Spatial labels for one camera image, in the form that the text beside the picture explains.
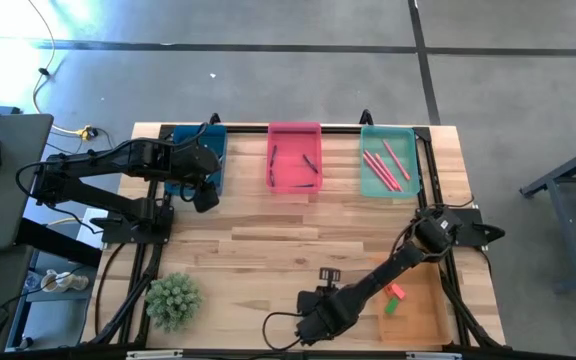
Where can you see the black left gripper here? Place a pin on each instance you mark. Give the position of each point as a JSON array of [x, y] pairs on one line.
[[193, 162]]

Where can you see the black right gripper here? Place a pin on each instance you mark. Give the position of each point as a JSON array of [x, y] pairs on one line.
[[325, 315]]

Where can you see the green eraser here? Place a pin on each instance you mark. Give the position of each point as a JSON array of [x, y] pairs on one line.
[[392, 306]]

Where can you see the short blue crayon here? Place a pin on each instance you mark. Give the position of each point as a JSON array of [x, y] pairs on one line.
[[271, 178]]

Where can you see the pink eraser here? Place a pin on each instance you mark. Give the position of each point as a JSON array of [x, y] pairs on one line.
[[400, 293]]

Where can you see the dark blue crayon with print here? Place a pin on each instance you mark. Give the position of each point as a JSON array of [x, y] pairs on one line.
[[274, 156]]

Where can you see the dark navy crayon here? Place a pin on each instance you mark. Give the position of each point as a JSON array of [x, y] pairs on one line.
[[303, 186]]

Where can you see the dark purple crayon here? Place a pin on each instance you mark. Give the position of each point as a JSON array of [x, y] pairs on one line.
[[310, 164]]

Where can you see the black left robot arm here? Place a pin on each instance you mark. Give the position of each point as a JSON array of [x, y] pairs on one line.
[[93, 162]]

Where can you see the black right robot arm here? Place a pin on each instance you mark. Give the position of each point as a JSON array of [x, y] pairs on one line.
[[398, 265]]

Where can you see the dark blue plastic bin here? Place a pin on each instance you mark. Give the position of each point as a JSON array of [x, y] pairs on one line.
[[218, 132]]

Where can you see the pink plastic bin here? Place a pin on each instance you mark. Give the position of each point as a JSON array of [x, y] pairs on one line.
[[293, 160]]

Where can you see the orange plastic bin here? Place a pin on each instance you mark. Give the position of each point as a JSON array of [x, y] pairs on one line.
[[423, 320]]

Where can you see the green artificial plant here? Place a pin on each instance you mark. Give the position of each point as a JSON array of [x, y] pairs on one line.
[[173, 302]]

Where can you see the white mug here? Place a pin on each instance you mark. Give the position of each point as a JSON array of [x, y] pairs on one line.
[[60, 282]]

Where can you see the light teal plastic bin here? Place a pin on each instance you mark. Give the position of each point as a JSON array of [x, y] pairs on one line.
[[405, 145]]

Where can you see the grey desk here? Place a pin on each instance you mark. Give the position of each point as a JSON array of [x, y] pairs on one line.
[[13, 165]]

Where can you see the blue-grey side table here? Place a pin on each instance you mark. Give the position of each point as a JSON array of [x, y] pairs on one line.
[[568, 167]]

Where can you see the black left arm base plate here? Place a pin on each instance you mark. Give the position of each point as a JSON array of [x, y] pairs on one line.
[[118, 232]]

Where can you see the white frame bracket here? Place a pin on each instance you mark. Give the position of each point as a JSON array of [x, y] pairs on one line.
[[155, 354], [433, 356]]

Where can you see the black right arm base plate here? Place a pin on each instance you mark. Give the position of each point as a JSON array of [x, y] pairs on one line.
[[473, 225]]

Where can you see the black aluminium table frame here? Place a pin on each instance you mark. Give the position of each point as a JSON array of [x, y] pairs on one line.
[[424, 165]]

